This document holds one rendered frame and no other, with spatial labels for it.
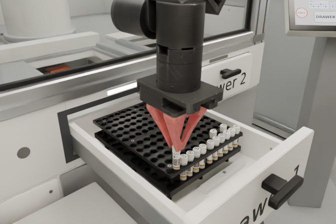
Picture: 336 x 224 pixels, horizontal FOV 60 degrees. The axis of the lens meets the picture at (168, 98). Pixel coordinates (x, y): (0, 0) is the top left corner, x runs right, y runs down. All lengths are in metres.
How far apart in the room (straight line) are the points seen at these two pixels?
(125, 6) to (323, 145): 1.28
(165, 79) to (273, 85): 2.07
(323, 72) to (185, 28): 1.08
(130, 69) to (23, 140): 0.24
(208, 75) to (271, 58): 1.60
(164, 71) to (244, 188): 0.17
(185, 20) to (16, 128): 0.35
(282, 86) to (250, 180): 1.98
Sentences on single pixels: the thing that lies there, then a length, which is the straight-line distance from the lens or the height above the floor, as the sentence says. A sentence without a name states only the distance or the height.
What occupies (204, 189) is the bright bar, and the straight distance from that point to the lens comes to 0.49.
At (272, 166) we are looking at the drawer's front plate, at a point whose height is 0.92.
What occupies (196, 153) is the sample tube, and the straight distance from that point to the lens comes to 0.46.
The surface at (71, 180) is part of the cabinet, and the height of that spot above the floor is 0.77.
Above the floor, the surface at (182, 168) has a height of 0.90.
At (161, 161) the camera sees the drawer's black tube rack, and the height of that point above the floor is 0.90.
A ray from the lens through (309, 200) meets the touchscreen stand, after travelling 1.72.
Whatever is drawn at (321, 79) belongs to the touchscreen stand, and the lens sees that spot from 1.37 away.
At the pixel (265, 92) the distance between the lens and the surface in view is 2.44.
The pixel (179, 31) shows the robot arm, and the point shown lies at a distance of 0.33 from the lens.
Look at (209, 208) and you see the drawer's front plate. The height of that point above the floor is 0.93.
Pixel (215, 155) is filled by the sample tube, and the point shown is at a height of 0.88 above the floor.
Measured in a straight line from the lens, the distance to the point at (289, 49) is 2.27.
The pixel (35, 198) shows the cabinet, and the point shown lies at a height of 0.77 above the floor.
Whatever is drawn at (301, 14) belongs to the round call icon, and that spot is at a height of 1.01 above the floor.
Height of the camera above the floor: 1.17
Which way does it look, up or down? 25 degrees down
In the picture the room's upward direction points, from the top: straight up
